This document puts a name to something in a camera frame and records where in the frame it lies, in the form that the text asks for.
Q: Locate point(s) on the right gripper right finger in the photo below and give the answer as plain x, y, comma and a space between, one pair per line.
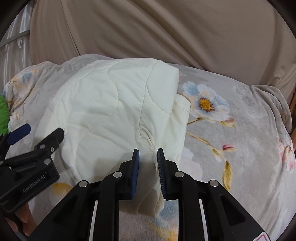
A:
207, 211

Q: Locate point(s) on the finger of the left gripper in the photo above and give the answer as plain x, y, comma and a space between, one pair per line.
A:
52, 141
18, 134

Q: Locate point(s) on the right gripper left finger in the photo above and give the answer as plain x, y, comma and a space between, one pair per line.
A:
90, 210

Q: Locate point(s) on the person's left hand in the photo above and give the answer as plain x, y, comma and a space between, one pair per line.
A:
25, 216

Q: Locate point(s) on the green cloth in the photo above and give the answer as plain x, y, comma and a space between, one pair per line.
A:
4, 116

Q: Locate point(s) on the grey floral fleece blanket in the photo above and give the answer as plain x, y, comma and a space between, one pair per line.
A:
236, 134

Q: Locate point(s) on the beige draped sheet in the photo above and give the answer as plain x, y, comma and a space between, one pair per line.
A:
245, 40

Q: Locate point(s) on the grey metal rail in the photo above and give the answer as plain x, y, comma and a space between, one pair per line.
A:
11, 39

